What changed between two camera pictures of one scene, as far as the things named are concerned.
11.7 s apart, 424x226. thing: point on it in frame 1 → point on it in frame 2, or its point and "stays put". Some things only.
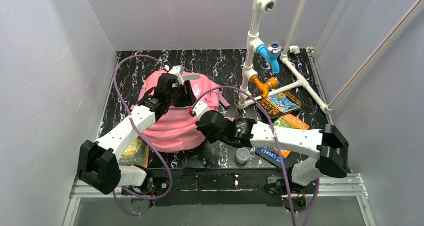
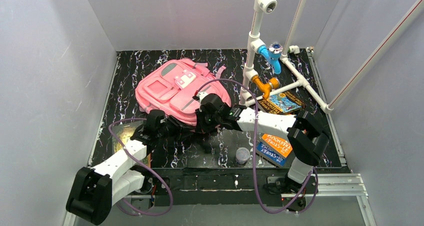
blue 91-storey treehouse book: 271,154 stays put
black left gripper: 185,93 → 182,130
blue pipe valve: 272,53 stays put
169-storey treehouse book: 282,103 stays put
